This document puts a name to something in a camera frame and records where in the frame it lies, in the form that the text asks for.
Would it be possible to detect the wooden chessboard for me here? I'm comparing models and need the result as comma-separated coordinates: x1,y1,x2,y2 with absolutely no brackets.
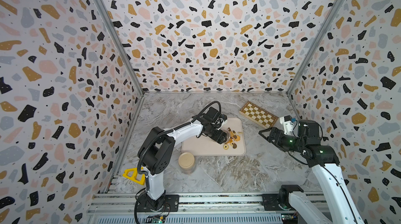
239,101,279,129

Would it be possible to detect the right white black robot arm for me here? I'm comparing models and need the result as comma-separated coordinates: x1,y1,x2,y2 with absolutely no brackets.
259,120,363,224

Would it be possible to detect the pile of poured cookies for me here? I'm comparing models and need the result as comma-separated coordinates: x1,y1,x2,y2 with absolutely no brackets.
223,128,241,150

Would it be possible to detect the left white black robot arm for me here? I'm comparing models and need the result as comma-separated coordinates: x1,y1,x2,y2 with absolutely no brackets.
136,101,228,211

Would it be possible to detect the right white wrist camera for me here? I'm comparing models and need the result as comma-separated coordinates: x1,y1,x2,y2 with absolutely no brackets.
279,115,298,136

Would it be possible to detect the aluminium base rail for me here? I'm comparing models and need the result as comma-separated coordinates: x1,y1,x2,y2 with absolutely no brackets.
84,192,345,224

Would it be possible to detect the beige rectangular tray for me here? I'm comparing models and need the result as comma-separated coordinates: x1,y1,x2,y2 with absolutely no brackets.
181,118,246,156

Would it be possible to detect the cookie jar with beige lid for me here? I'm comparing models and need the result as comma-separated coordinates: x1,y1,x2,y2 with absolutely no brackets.
178,152,196,175

